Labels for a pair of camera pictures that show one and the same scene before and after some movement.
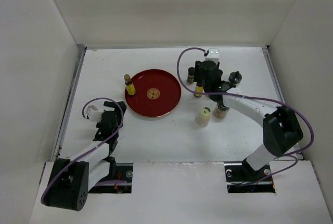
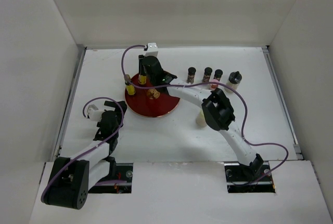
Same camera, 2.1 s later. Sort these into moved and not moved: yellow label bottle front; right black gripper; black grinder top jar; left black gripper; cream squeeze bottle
Moved: right black gripper
Not moved: left black gripper; black grinder top jar; cream squeeze bottle; yellow label bottle front
